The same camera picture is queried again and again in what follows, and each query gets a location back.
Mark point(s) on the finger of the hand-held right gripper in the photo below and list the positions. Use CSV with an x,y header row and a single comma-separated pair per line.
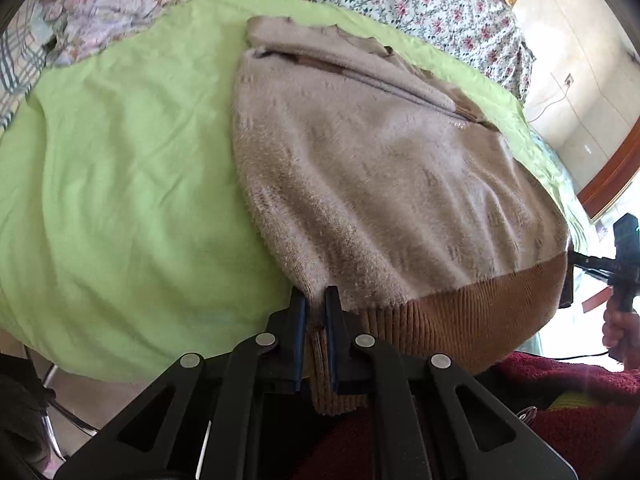
x,y
595,261

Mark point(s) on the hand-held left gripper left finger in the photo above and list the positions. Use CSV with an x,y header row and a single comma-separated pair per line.
x,y
299,332

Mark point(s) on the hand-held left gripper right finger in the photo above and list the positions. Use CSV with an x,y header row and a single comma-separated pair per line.
x,y
332,342

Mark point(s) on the beige knit sweater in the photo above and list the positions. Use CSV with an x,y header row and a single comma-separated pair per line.
x,y
375,185

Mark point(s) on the person's right hand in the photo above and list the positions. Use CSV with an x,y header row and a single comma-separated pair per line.
x,y
620,329

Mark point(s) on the person's red fleece garment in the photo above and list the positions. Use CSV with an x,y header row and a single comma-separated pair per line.
x,y
575,415

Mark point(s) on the light green bed sheet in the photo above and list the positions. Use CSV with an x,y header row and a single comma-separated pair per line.
x,y
125,185

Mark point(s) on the dark cloth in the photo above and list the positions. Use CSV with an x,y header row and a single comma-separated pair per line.
x,y
20,400

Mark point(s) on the small-flower print bedspread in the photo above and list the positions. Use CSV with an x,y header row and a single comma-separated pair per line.
x,y
400,0

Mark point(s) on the large-flower print pillow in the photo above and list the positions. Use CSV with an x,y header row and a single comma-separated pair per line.
x,y
115,5

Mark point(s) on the plaid quilt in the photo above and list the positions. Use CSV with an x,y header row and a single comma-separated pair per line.
x,y
17,70

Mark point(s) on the brown wooden frame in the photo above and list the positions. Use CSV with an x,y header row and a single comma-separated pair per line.
x,y
612,180

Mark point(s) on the metal chair frame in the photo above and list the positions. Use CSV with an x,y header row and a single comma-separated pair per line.
x,y
52,410

